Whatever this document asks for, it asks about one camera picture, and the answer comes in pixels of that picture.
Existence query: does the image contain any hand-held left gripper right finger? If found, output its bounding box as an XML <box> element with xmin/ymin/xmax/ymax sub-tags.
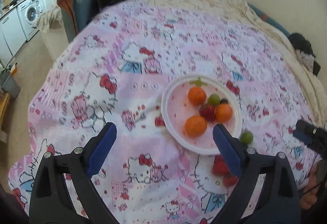
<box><xmin>213</xmin><ymin>124</ymin><xmax>302</xmax><ymax>224</ymax></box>

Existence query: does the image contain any pink strawberry-shaped plate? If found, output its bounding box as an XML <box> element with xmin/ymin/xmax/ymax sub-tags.
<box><xmin>161</xmin><ymin>74</ymin><xmax>243</xmax><ymax>155</ymax></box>

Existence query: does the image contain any orange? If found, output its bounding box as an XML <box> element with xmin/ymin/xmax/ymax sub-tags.
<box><xmin>188</xmin><ymin>86</ymin><xmax>207</xmax><ymax>105</ymax></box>
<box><xmin>184</xmin><ymin>116</ymin><xmax>207</xmax><ymax>138</ymax></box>
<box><xmin>215</xmin><ymin>104</ymin><xmax>233</xmax><ymax>123</ymax></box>

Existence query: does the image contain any green lime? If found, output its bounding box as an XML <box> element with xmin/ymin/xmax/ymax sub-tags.
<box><xmin>207</xmin><ymin>94</ymin><xmax>221</xmax><ymax>106</ymax></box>

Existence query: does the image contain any striped cloth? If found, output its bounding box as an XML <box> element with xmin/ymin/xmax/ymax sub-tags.
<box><xmin>296</xmin><ymin>51</ymin><xmax>316</xmax><ymax>72</ymax></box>

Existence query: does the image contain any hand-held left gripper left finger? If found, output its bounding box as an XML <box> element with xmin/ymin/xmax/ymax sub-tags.
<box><xmin>29</xmin><ymin>122</ymin><xmax>118</xmax><ymax>224</ymax></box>

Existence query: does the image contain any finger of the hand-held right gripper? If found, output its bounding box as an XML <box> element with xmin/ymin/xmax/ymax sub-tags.
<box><xmin>292</xmin><ymin>130</ymin><xmax>317</xmax><ymax>149</ymax></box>
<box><xmin>296</xmin><ymin>119</ymin><xmax>318</xmax><ymax>136</ymax></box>

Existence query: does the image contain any person's right hand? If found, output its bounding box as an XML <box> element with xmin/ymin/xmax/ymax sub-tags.
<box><xmin>301</xmin><ymin>163</ymin><xmax>323</xmax><ymax>210</ymax></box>

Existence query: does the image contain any white cabinet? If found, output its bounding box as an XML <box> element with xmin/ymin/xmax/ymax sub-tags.
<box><xmin>0</xmin><ymin>9</ymin><xmax>27</xmax><ymax>61</ymax></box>

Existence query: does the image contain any blue orange armchair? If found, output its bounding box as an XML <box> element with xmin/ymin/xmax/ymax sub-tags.
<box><xmin>57</xmin><ymin>0</ymin><xmax>100</xmax><ymax>43</ymax></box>

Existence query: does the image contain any dark clothing heap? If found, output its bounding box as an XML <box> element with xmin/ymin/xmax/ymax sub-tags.
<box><xmin>289</xmin><ymin>33</ymin><xmax>321</xmax><ymax>76</ymax></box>

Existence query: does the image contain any white washing machine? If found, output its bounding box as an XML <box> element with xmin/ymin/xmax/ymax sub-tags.
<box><xmin>17</xmin><ymin>0</ymin><xmax>43</xmax><ymax>42</ymax></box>

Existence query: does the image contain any green grape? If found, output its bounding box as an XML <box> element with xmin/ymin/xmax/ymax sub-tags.
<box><xmin>240</xmin><ymin>131</ymin><xmax>254</xmax><ymax>144</ymax></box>

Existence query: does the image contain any cream cloth on floor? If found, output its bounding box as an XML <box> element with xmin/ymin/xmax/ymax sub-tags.
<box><xmin>36</xmin><ymin>7</ymin><xmax>64</xmax><ymax>33</ymax></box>

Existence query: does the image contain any grey bin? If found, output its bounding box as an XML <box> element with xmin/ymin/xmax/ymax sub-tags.
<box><xmin>0</xmin><ymin>69</ymin><xmax>21</xmax><ymax>99</ymax></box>

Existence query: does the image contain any pink cartoon printed blanket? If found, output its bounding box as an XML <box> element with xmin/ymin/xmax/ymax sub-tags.
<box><xmin>8</xmin><ymin>0</ymin><xmax>320</xmax><ymax>224</ymax></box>

